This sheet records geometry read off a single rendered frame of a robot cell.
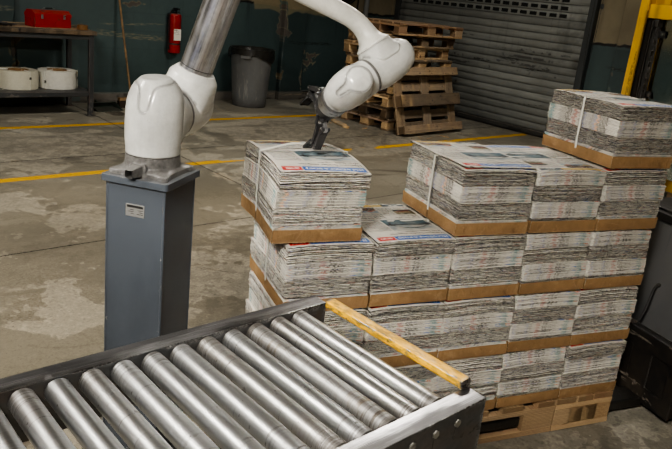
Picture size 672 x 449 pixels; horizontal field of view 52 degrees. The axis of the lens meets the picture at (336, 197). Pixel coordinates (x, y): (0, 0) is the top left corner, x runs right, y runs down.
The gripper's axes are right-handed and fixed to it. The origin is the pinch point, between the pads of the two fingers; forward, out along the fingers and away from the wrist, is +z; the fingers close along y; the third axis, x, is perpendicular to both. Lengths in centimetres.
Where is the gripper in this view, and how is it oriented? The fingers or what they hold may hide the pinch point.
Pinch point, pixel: (306, 124)
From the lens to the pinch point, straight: 217.4
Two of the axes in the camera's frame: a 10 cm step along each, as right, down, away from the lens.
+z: -3.8, 1.9, 9.0
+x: 9.2, -0.1, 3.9
